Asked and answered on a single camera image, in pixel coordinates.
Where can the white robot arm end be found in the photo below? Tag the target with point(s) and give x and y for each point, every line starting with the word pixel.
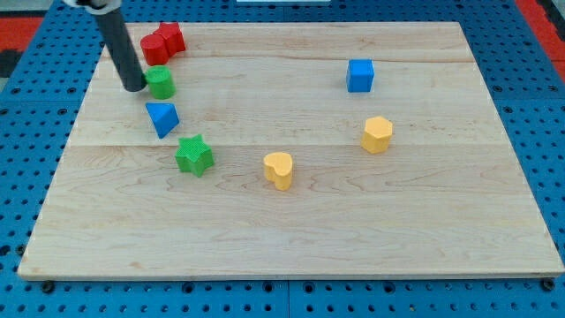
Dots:
pixel 95 7

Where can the green star block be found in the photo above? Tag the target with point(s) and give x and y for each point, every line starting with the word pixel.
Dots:
pixel 194 155

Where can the blue cube block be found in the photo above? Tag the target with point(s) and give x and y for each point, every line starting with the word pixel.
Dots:
pixel 359 76

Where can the red star block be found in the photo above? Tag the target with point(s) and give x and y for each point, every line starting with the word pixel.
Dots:
pixel 172 36

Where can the yellow heart block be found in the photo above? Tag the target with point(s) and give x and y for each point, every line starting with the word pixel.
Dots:
pixel 278 169

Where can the light wooden board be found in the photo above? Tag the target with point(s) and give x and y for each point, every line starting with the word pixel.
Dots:
pixel 447 200

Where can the yellow hexagon block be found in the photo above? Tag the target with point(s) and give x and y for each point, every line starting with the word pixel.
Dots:
pixel 377 134

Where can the blue triangular prism block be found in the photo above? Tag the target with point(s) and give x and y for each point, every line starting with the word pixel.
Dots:
pixel 163 116

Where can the green cylinder block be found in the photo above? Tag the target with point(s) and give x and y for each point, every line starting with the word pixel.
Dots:
pixel 160 81

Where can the red cylinder block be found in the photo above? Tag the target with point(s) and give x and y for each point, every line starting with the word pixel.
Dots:
pixel 154 49

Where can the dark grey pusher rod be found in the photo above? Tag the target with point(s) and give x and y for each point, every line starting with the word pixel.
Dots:
pixel 119 44

